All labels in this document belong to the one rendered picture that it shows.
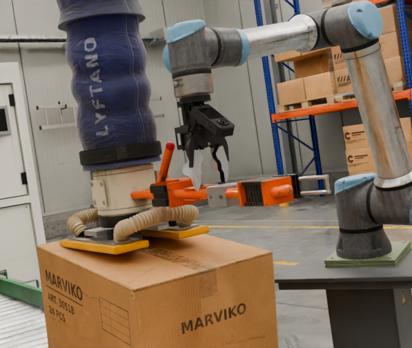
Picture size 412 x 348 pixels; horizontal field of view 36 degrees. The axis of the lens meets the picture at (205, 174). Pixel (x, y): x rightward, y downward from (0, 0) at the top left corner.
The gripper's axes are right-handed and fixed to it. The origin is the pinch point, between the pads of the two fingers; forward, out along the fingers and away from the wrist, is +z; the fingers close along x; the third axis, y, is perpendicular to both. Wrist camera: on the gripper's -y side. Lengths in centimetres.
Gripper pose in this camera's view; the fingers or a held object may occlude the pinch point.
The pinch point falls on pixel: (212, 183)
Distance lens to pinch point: 145.5
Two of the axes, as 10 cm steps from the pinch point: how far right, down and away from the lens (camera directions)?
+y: -5.6, 0.5, 8.3
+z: 1.4, 9.9, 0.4
